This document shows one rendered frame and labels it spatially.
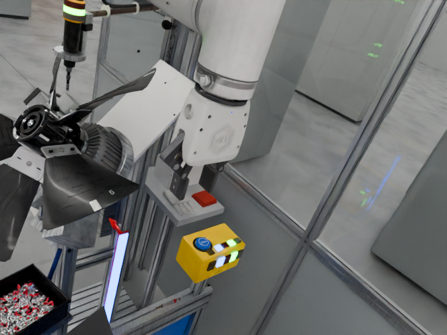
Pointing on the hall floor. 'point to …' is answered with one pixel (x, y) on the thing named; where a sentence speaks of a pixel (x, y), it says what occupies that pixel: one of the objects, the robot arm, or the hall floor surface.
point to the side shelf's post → (157, 262)
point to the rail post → (194, 322)
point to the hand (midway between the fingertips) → (193, 182)
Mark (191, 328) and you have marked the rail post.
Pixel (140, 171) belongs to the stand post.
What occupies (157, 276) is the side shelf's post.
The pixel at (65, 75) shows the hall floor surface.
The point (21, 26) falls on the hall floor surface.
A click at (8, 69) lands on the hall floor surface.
